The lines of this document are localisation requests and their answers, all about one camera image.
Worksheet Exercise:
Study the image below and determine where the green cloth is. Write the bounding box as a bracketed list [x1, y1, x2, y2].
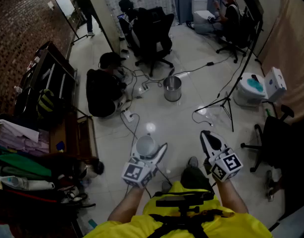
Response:
[0, 145, 52, 178]

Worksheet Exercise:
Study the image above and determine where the person's grey shoe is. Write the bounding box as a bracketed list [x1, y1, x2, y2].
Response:
[187, 156, 199, 169]
[161, 180, 173, 194]

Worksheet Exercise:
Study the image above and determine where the pile of pale cloths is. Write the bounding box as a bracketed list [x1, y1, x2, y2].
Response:
[0, 119, 50, 156]

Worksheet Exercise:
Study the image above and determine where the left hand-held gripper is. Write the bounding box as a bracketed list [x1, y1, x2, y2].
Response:
[121, 138, 168, 188]

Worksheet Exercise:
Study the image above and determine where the person's right grey shoe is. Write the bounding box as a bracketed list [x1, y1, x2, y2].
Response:
[187, 156, 199, 169]

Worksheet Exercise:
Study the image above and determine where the person's left grey shoe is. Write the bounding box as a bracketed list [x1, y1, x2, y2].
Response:
[161, 180, 173, 194]

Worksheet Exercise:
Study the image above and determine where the steel bucket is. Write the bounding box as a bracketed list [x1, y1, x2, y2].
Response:
[162, 75, 183, 103]

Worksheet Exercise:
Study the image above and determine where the person's right leg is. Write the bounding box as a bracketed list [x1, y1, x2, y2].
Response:
[180, 166, 215, 192]

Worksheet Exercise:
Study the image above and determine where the white plastic bottle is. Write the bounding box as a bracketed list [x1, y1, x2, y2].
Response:
[0, 175, 55, 191]

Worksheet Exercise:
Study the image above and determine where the long black adapter cable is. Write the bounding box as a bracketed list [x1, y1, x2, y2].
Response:
[172, 51, 242, 77]

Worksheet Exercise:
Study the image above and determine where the yellow and black backpack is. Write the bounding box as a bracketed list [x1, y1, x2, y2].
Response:
[36, 88, 55, 120]

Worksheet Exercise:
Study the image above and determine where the brown wooden cabinet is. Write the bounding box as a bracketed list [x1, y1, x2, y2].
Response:
[49, 115, 99, 160]

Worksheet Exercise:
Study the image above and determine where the plain white toilet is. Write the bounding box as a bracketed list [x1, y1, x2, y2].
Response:
[191, 0, 217, 34]

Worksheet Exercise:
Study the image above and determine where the black chest camera mount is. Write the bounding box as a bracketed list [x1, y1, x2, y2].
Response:
[148, 191, 236, 238]

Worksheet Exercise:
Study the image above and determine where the black office chair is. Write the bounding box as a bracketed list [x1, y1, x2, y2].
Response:
[215, 5, 257, 64]
[131, 6, 175, 78]
[240, 104, 300, 174]

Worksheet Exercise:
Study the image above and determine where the person's yellow shirt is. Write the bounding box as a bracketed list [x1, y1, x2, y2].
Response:
[83, 181, 273, 238]

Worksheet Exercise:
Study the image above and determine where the person's right forearm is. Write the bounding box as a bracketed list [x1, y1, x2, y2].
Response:
[214, 178, 249, 214]

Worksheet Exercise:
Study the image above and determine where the white board on stand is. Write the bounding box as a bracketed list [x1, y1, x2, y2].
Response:
[53, 0, 89, 46]

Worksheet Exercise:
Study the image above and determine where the teal cloth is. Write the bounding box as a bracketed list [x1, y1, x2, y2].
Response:
[246, 79, 264, 93]

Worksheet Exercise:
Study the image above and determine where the black tripod stand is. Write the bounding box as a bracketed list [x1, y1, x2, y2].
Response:
[194, 21, 264, 133]

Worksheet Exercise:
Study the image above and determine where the black shelf unit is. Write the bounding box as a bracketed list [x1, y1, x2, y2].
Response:
[13, 40, 78, 131]

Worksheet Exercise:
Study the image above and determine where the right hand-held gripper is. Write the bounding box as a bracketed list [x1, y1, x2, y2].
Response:
[200, 130, 244, 182]

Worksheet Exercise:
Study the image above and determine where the person's left forearm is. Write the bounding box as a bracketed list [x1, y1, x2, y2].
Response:
[107, 185, 145, 224]

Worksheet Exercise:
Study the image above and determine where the tangle of black cables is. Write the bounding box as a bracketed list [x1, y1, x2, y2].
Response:
[120, 64, 167, 101]

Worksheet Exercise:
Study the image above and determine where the white toilet with blue stains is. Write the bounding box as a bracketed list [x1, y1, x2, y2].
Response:
[232, 66, 288, 108]

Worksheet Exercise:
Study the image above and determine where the beige fabric partition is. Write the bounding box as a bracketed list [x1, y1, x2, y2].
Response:
[257, 0, 304, 123]

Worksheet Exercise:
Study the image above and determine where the black tripod cable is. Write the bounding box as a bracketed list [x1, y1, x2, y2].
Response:
[191, 109, 214, 127]

